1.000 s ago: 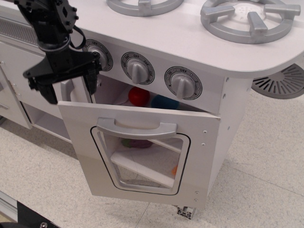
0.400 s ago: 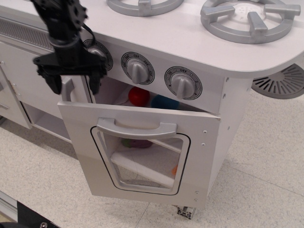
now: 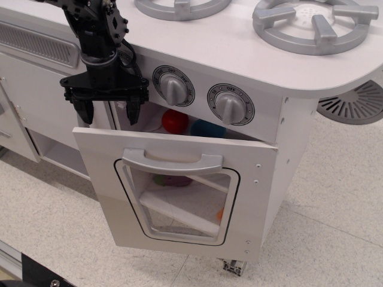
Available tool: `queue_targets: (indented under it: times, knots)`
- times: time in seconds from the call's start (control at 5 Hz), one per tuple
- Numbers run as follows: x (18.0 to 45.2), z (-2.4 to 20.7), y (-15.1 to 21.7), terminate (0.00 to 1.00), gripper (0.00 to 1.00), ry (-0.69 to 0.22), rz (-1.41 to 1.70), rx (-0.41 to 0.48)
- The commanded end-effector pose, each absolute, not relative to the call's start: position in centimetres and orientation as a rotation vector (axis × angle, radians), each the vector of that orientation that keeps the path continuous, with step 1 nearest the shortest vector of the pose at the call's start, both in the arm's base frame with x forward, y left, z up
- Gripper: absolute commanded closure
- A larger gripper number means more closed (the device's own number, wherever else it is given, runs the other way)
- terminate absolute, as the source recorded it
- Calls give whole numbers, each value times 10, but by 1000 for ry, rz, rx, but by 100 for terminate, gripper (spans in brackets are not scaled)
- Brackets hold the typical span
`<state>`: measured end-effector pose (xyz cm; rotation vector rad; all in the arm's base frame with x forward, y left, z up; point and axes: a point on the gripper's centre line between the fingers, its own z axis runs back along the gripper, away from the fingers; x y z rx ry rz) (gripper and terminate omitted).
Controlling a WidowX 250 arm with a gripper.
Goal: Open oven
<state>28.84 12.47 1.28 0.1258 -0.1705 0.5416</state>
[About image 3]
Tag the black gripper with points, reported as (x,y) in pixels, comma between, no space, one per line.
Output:
(105,83)

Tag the grey oven door handle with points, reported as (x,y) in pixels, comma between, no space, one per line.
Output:
(207,164)

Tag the white oven door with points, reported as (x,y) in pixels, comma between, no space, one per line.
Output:
(144,215)

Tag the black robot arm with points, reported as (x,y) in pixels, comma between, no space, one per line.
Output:
(100,30)

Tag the grey left control knob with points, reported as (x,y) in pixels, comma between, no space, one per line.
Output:
(128,64)

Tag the grey control knob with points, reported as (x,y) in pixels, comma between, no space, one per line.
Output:
(230,104)
(128,64)
(173,86)

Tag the red toy ball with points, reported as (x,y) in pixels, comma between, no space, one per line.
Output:
(175,122)

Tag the grey middle control knob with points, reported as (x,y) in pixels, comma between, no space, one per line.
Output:
(173,86)

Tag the green toy item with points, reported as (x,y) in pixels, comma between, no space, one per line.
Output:
(159,180)

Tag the blue toy ball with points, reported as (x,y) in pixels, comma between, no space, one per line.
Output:
(206,129)

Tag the white toy kitchen stove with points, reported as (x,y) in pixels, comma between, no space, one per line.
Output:
(39,48)

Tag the grey left burner grate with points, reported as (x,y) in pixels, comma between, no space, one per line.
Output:
(181,10)

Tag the grey burner grate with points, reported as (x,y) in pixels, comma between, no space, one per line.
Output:
(181,10)
(314,28)

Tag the grey right control knob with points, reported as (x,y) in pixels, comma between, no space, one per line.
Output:
(230,104)

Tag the orange toy item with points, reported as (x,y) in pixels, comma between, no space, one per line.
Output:
(219,214)

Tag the aluminium extrusion foot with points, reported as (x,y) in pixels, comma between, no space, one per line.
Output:
(235,267)

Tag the grey right burner grate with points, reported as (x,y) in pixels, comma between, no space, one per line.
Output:
(314,28)

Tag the grey slotted round disc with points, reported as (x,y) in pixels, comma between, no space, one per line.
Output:
(359,106)

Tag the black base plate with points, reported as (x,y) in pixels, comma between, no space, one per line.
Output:
(30,273)

